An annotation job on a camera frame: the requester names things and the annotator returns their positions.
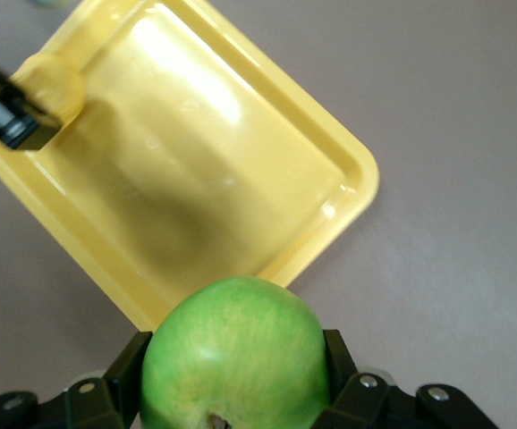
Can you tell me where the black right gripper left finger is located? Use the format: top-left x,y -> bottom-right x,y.
64,330 -> 153,429

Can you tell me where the green apple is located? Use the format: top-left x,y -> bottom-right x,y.
140,275 -> 334,429

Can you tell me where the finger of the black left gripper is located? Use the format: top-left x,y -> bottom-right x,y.
0,62 -> 63,153

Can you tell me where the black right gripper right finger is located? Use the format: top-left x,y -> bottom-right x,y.
311,329 -> 420,429

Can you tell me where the yellow plastic tray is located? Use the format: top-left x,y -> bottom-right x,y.
0,0 -> 381,334

